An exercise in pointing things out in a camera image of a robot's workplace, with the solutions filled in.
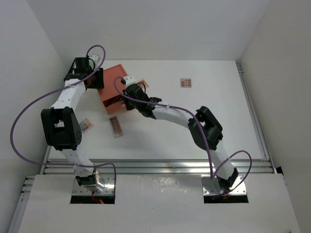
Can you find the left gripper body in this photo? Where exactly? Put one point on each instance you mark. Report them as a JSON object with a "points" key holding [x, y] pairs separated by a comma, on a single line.
{"points": [[96, 80]]}

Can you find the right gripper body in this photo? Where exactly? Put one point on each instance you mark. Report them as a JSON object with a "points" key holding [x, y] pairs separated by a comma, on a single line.
{"points": [[130, 105]]}

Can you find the orange top drawer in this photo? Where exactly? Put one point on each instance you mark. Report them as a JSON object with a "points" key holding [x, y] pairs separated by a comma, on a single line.
{"points": [[114, 105]]}

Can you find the orange drawer box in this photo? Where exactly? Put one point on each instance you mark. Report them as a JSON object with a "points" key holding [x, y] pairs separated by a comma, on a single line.
{"points": [[110, 74]]}

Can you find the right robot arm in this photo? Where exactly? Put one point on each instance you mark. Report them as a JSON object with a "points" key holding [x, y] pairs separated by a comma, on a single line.
{"points": [[203, 127]]}

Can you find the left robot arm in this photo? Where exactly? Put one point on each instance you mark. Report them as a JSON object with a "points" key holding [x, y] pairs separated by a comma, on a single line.
{"points": [[61, 127]]}

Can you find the small palette behind box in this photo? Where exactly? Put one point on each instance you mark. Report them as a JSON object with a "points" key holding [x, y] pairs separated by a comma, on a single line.
{"points": [[142, 83]]}

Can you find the long brown eyeshadow palette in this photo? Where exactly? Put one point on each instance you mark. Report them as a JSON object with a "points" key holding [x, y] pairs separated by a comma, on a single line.
{"points": [[115, 126]]}

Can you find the colourful square eyeshadow palette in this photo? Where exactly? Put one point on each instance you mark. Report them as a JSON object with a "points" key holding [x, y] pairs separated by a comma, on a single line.
{"points": [[85, 125]]}

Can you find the square nine-pan blush palette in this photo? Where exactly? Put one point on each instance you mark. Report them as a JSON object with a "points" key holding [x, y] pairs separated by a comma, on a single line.
{"points": [[185, 82]]}

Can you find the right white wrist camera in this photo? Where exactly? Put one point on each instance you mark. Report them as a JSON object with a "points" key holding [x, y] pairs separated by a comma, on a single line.
{"points": [[128, 80]]}

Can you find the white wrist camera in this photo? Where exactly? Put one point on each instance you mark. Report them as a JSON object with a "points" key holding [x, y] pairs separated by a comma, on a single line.
{"points": [[128, 80], [95, 58]]}

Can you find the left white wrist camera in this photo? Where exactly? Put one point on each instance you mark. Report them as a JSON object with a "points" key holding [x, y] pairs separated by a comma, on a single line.
{"points": [[95, 58]]}

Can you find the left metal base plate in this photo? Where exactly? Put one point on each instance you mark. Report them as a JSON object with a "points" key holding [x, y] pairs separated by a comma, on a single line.
{"points": [[105, 187]]}

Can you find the metal base plate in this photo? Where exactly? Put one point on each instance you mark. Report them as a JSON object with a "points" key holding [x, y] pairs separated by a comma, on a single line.
{"points": [[212, 188], [105, 187]]}

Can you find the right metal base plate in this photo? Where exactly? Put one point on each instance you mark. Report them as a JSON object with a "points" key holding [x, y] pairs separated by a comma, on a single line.
{"points": [[212, 188]]}

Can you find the aluminium rail frame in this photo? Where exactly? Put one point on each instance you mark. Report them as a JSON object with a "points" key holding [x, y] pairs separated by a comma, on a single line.
{"points": [[159, 168]]}

